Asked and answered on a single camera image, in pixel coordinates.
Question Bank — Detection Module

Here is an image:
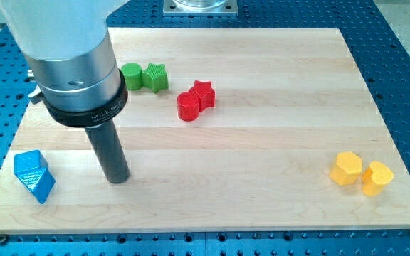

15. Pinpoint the green cylinder block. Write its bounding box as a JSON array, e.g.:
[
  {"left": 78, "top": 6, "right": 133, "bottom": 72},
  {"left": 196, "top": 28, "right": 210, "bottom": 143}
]
[{"left": 120, "top": 63, "right": 143, "bottom": 91}]

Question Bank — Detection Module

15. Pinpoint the yellow hexagon block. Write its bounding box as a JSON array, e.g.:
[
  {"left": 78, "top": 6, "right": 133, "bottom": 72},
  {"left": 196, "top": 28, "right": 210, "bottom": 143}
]
[{"left": 330, "top": 151, "right": 363, "bottom": 186}]

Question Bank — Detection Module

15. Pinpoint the light wooden board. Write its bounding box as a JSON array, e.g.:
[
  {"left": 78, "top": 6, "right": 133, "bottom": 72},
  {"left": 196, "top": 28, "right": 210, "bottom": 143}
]
[{"left": 0, "top": 28, "right": 410, "bottom": 234}]

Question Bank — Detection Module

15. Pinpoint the red star block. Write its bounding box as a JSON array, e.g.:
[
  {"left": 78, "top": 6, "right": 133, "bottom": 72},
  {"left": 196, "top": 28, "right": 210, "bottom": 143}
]
[{"left": 189, "top": 80, "right": 216, "bottom": 112}]

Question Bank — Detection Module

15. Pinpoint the red cylinder block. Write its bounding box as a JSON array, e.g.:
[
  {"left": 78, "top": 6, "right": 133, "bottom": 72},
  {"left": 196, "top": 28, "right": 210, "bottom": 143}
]
[{"left": 177, "top": 92, "right": 199, "bottom": 122}]

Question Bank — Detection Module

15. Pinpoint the blue cube block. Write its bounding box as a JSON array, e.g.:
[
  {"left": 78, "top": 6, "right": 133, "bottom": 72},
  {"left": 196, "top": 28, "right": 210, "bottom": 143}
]
[{"left": 14, "top": 149, "right": 48, "bottom": 175}]

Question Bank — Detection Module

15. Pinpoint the blue triangular prism block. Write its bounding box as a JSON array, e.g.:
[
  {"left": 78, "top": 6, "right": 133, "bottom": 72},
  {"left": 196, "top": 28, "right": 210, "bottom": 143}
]
[{"left": 14, "top": 167, "right": 56, "bottom": 204}]

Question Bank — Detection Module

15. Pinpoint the yellow heart block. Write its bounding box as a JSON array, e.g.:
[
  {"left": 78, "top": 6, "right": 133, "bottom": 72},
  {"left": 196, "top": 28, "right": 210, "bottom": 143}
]
[{"left": 362, "top": 161, "right": 394, "bottom": 196}]

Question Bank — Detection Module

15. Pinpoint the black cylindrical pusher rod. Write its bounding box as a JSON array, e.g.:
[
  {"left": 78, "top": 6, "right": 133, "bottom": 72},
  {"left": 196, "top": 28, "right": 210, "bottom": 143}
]
[{"left": 85, "top": 120, "right": 130, "bottom": 183}]

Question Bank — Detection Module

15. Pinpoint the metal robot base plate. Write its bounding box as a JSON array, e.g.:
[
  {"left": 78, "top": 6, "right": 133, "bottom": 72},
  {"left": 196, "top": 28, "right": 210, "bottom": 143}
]
[{"left": 162, "top": 0, "right": 238, "bottom": 16}]

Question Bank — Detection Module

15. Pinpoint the left board corner screw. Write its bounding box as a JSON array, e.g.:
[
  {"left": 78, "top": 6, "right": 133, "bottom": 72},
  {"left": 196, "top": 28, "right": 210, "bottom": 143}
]
[{"left": 0, "top": 234, "right": 9, "bottom": 246}]

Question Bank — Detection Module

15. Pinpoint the green star block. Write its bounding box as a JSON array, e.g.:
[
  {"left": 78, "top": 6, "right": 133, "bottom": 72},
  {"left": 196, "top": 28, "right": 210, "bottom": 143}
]
[{"left": 142, "top": 63, "right": 169, "bottom": 93}]

